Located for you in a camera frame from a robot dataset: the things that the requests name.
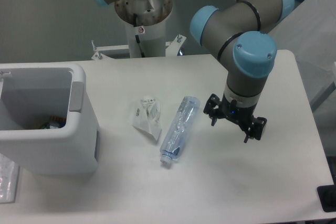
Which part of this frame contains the white covered side table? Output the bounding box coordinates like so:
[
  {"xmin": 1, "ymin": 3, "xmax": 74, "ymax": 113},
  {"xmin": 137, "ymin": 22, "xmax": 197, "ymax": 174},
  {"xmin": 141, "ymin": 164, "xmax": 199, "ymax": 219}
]
[{"xmin": 269, "ymin": 0, "xmax": 335, "ymax": 111}]

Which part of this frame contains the white left base bracket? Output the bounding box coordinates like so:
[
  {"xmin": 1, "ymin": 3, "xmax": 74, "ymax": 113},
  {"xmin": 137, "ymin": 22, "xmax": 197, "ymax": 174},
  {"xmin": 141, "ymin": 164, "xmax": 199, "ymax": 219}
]
[{"xmin": 91, "ymin": 40, "xmax": 130, "ymax": 60}]

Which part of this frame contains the white plastic wrapper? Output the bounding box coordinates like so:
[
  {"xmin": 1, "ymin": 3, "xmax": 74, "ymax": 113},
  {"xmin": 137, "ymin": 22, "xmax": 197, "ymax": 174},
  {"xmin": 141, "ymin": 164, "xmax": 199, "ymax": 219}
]
[{"xmin": 128, "ymin": 95, "xmax": 162, "ymax": 145}]

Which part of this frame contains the trash inside bin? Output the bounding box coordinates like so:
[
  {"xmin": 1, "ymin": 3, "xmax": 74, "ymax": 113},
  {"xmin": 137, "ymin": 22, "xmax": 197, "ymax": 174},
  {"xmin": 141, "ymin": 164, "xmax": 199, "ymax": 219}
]
[{"xmin": 38, "ymin": 116, "xmax": 67, "ymax": 130}]

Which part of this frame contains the white base bracket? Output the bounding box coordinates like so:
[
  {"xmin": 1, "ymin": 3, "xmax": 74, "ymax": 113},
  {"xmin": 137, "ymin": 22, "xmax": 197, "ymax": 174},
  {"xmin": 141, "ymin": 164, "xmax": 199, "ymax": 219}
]
[
  {"xmin": 91, "ymin": 40, "xmax": 130, "ymax": 60},
  {"xmin": 165, "ymin": 34, "xmax": 186, "ymax": 57}
]

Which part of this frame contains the crushed clear plastic bottle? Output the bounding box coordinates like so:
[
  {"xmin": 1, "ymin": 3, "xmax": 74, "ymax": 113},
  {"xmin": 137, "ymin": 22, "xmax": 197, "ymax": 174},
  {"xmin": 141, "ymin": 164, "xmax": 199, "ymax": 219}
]
[{"xmin": 160, "ymin": 96, "xmax": 200, "ymax": 168}]

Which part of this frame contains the white right base bracket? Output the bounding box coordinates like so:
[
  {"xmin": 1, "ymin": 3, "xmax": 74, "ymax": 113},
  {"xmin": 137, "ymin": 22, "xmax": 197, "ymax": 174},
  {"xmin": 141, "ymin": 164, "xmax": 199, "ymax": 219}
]
[{"xmin": 165, "ymin": 34, "xmax": 186, "ymax": 57}]

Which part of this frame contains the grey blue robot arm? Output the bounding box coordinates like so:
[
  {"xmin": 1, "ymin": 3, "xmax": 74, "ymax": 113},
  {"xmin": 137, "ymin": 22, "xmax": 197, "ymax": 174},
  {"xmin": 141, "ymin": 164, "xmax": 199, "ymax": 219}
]
[{"xmin": 95, "ymin": 0, "xmax": 295, "ymax": 140}]

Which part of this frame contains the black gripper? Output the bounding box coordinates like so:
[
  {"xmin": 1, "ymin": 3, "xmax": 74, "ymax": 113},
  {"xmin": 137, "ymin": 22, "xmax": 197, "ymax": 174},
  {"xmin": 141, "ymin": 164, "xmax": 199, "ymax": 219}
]
[{"xmin": 204, "ymin": 94, "xmax": 267, "ymax": 143}]

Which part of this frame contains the white trash can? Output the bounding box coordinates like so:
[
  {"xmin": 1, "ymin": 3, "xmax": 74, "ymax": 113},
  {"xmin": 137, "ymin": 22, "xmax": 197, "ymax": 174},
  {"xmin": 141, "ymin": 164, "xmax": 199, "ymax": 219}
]
[{"xmin": 1, "ymin": 62, "xmax": 99, "ymax": 175}]

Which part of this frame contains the black device at table edge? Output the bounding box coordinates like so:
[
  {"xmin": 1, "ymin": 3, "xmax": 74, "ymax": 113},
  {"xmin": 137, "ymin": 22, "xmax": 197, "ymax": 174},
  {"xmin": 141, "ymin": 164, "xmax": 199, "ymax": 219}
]
[{"xmin": 317, "ymin": 185, "xmax": 335, "ymax": 212}]

